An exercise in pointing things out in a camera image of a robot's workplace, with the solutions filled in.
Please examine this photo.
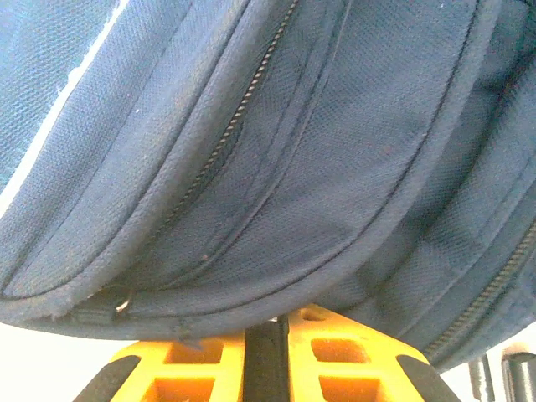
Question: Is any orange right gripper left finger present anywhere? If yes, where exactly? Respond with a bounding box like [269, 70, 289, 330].
[73, 338, 248, 402]

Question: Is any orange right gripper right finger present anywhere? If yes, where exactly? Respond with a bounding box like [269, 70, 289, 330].
[288, 304, 460, 402]

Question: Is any navy blue backpack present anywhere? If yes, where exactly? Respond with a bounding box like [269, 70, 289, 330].
[0, 0, 536, 374]

